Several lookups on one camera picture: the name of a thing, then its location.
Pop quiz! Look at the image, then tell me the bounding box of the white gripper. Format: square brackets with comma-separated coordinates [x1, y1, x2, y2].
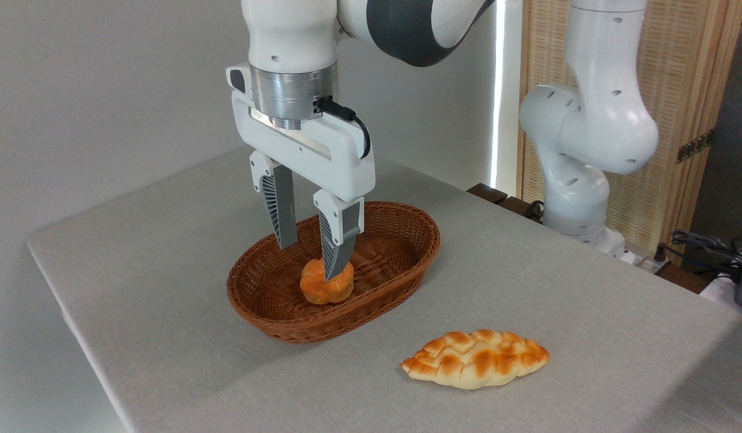
[226, 63, 377, 283]

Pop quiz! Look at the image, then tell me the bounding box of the bamboo folding screen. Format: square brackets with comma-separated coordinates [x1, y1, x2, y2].
[517, 0, 742, 260]

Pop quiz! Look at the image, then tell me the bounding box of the brown wicker basket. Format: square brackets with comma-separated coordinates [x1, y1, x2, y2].
[226, 201, 442, 345]

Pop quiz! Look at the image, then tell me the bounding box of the dark wooden furniture edge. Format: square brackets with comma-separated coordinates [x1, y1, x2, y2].
[466, 183, 547, 224]

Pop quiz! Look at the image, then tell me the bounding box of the dark metal screen hinge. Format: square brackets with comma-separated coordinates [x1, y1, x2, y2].
[676, 129, 716, 165]

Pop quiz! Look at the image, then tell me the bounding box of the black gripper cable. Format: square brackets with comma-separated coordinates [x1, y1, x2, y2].
[315, 96, 372, 161]

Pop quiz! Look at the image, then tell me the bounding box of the white power strip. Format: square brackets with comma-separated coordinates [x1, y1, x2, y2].
[622, 249, 671, 272]

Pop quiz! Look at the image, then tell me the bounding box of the long braided bread loaf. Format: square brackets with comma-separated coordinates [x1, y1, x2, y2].
[400, 328, 551, 391]

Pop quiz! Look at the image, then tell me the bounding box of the black cable bundle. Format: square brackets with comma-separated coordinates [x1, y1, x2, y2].
[655, 230, 742, 278]

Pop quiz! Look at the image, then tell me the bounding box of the round orange bread roll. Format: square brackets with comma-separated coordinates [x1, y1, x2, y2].
[299, 258, 355, 306]

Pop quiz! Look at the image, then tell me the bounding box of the grey tablecloth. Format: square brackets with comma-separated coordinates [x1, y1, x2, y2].
[26, 140, 742, 433]

